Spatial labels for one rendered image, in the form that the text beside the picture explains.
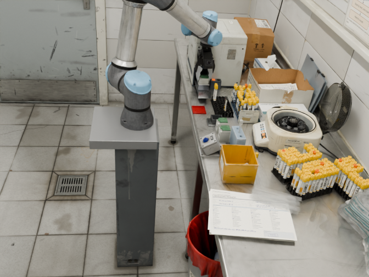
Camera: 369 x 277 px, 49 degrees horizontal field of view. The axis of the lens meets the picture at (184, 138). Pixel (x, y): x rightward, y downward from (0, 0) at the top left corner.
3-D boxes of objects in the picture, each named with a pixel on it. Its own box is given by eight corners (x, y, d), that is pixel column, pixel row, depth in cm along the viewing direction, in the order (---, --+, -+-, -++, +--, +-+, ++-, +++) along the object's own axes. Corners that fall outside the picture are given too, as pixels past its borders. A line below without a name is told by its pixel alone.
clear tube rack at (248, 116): (229, 102, 218) (231, 90, 213) (247, 102, 219) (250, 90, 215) (238, 123, 201) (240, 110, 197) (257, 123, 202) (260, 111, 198)
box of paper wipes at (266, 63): (253, 67, 257) (256, 48, 250) (270, 67, 259) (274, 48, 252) (264, 83, 239) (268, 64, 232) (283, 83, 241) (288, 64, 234)
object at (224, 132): (217, 137, 190) (219, 125, 186) (227, 137, 190) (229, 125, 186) (218, 142, 186) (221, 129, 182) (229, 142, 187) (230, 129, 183)
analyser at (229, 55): (186, 65, 252) (190, 16, 234) (229, 66, 255) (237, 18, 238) (192, 88, 227) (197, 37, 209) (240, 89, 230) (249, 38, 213)
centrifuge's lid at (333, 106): (333, 71, 181) (350, 75, 181) (311, 118, 195) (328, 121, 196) (346, 95, 163) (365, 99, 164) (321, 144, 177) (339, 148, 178)
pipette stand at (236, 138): (225, 144, 185) (228, 126, 180) (240, 144, 186) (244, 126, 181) (230, 158, 177) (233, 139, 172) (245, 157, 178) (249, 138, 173)
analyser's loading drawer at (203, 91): (193, 80, 231) (194, 72, 228) (205, 80, 232) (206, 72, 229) (197, 98, 214) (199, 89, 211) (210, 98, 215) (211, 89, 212)
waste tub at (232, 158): (217, 162, 174) (221, 144, 168) (249, 164, 175) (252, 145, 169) (221, 183, 163) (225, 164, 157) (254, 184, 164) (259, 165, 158)
